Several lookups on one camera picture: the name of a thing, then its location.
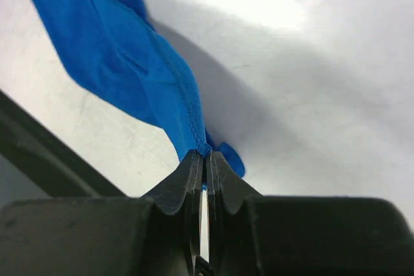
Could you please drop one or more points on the blue towel pile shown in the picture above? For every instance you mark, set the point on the blue towel pile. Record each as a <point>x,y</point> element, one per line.
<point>110,48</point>

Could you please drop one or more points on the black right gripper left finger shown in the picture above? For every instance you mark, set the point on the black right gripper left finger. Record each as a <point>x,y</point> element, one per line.
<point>169,230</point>

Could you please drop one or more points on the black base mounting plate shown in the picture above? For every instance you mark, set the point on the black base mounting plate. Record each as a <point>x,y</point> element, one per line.
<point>45,159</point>

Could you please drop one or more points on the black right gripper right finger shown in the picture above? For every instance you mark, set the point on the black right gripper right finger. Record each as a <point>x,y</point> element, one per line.
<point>230,237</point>

